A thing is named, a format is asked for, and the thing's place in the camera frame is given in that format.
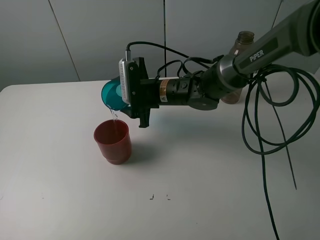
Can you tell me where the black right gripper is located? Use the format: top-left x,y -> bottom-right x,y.
124,57 -> 193,128

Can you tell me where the teal translucent plastic cup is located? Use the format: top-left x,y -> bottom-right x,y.
101,76 -> 128,111

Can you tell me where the smoky transparent water bottle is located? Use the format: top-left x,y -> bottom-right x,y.
221,31 -> 255,105

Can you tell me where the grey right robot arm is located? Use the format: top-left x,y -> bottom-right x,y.
119,0 -> 320,128

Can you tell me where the red plastic cup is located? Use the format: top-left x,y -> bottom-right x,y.
93,119 -> 132,165

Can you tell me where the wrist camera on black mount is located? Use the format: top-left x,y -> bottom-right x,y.
118,49 -> 138,119

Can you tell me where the black cable bundle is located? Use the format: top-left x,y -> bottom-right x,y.
126,41 -> 320,240

